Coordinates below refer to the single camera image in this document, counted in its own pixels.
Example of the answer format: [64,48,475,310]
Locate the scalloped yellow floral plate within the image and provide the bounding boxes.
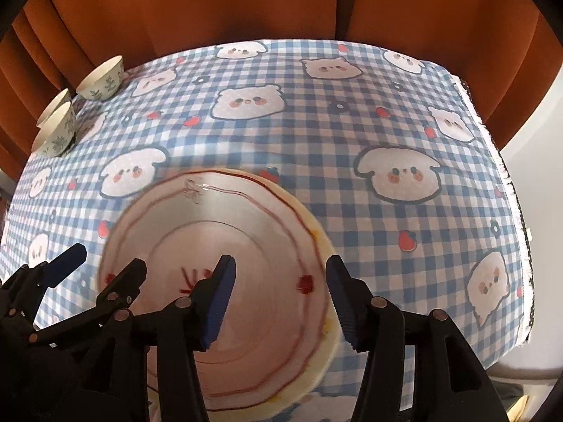
[207,211,340,405]

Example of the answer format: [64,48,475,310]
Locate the blue checked bear tablecloth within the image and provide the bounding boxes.
[0,39,535,422]

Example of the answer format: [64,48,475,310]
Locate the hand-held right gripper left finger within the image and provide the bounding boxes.
[75,254,238,422]

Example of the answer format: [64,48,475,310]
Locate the small red floral plate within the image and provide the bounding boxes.
[99,169,331,400]

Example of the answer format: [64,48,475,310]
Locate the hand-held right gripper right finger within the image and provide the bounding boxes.
[325,255,493,422]

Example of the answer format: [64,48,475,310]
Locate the blue floral ceramic bowl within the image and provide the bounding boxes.
[31,101,77,158]
[36,88,73,128]
[76,55,125,102]

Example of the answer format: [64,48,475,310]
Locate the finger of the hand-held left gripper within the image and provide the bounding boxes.
[31,258,148,346]
[13,243,88,313]

